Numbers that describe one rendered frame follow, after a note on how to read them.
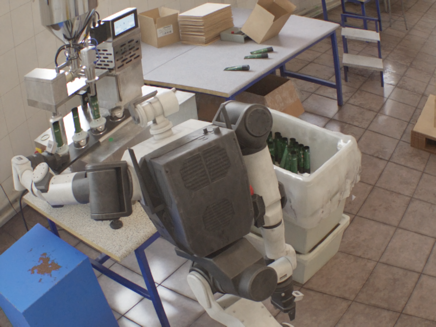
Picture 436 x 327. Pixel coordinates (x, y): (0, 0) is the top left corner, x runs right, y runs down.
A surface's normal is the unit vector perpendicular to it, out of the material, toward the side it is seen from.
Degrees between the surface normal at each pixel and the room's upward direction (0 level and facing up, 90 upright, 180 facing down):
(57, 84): 90
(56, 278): 0
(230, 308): 39
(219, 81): 0
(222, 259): 28
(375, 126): 0
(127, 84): 90
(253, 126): 74
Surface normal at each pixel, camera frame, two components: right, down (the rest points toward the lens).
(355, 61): -0.11, -0.84
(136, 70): 0.81, 0.24
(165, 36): 0.53, 0.40
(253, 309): 0.35, -0.44
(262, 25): -0.58, 0.49
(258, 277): 0.62, 0.07
